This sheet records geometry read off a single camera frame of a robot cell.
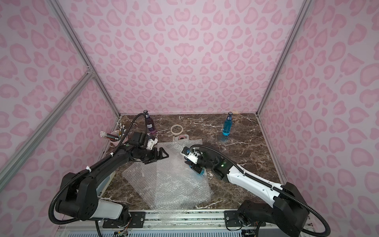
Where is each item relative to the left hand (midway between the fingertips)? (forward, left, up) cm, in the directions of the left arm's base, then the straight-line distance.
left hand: (164, 156), depth 85 cm
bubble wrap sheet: (-8, +13, -10) cm, 18 cm away
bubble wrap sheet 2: (-14, -9, -7) cm, 18 cm away
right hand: (-4, -14, +5) cm, 16 cm away
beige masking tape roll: (+24, -5, -10) cm, 26 cm away
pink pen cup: (+12, +35, -6) cm, 37 cm away
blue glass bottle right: (+22, -40, +2) cm, 45 cm away
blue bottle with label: (-9, -22, 0) cm, 24 cm away
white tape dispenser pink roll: (+18, -9, -5) cm, 21 cm away
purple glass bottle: (+32, +16, -11) cm, 38 cm away
